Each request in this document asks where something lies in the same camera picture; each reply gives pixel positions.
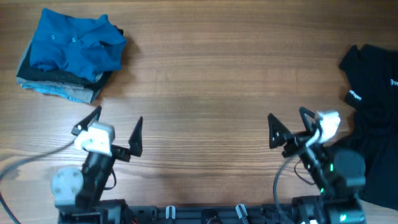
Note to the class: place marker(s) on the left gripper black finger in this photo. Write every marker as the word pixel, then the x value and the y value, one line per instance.
pixel 86 122
pixel 135 141

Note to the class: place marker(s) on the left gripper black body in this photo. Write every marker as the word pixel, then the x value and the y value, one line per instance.
pixel 120 154

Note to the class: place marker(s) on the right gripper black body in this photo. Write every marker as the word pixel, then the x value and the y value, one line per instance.
pixel 297 140

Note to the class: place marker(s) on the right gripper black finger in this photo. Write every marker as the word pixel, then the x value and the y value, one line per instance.
pixel 278 133
pixel 308 118

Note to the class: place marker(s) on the black polo shirt white logo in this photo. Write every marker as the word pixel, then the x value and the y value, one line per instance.
pixel 372 75

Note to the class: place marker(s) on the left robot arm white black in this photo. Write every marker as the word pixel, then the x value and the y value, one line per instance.
pixel 77 192

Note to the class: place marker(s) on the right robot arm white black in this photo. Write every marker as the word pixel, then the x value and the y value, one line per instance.
pixel 337 172

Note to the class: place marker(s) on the grey folded garment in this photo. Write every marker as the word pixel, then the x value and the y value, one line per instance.
pixel 75 86

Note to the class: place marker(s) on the light blue folded garment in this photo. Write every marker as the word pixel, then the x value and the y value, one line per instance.
pixel 50 90

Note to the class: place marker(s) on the blue folded polo shirt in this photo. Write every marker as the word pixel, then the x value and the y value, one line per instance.
pixel 82 46

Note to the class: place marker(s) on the dark charcoal folded garment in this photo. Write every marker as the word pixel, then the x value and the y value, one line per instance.
pixel 90 68

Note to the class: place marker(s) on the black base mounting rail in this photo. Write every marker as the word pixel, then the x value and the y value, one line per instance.
pixel 202 214

